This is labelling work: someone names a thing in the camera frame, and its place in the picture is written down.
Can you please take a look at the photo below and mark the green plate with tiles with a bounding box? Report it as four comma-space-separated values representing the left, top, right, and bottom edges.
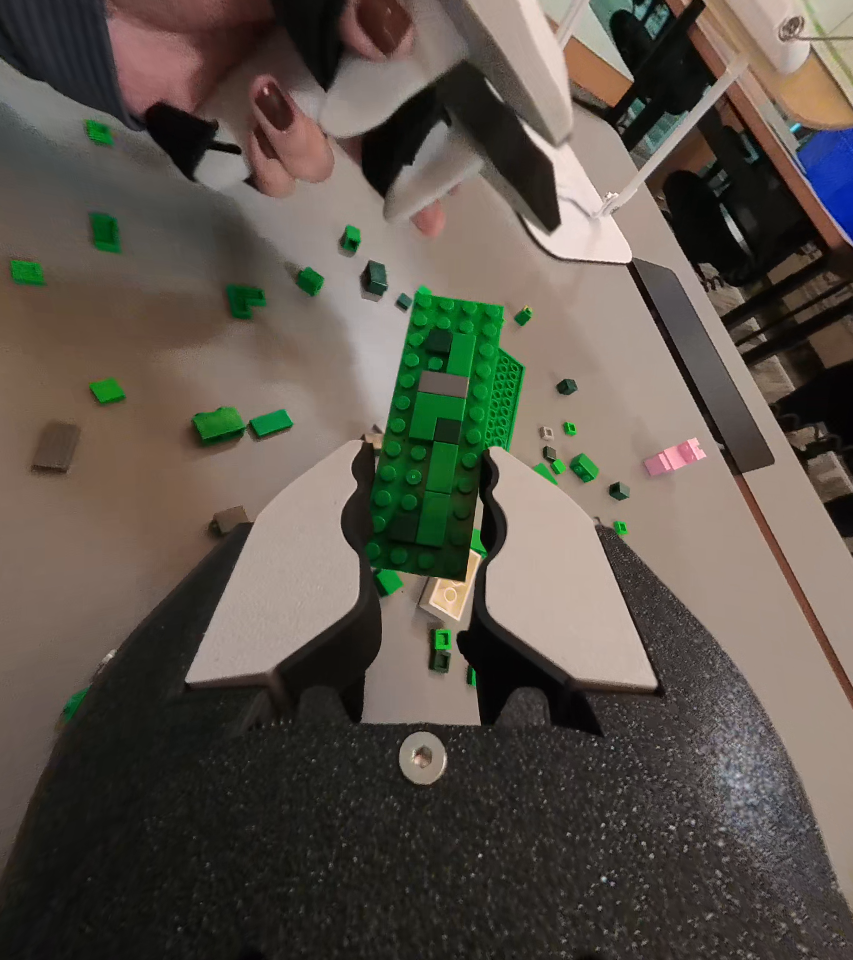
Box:
365, 287, 506, 580

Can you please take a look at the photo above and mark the white desk lamp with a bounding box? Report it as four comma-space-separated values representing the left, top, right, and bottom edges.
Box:
522, 0, 814, 265

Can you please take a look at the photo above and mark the green sloped brick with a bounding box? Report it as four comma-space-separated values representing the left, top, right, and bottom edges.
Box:
191, 407, 248, 446

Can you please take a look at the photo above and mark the pink brick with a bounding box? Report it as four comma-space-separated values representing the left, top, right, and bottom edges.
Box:
642, 437, 707, 479

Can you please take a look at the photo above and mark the black office chair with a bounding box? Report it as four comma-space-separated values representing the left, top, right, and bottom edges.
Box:
610, 7, 714, 147
662, 168, 827, 288

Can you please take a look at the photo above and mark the cream flat plate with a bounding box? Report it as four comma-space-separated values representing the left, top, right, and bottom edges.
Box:
417, 551, 485, 623

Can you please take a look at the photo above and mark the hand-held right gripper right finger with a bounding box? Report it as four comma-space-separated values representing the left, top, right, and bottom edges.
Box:
458, 447, 660, 735

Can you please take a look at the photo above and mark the person's left forearm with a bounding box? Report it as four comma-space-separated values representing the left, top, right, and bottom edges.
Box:
0, 0, 129, 130

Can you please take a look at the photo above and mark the black desk cable cover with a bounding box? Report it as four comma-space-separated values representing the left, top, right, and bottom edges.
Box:
630, 257, 775, 475

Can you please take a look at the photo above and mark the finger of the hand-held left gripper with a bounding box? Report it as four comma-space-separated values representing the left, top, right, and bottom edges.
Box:
437, 0, 576, 232

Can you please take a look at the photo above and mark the grey desk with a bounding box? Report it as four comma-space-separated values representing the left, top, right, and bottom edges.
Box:
0, 52, 853, 960

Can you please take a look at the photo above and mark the large green baseplate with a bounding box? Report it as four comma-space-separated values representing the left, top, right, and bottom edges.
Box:
485, 346, 530, 455

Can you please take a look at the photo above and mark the person's left hand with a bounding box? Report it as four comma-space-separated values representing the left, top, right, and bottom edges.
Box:
107, 0, 449, 238

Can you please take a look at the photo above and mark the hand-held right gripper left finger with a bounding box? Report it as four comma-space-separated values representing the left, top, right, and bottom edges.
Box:
185, 439, 384, 725

